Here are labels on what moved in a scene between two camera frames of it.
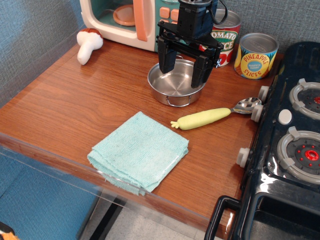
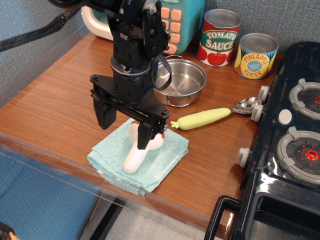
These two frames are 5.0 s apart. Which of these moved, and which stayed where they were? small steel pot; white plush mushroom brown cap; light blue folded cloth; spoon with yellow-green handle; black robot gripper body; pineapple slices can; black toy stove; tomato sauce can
Moved: black robot gripper body; white plush mushroom brown cap
Stayed: small steel pot; black toy stove; tomato sauce can; spoon with yellow-green handle; pineapple slices can; light blue folded cloth
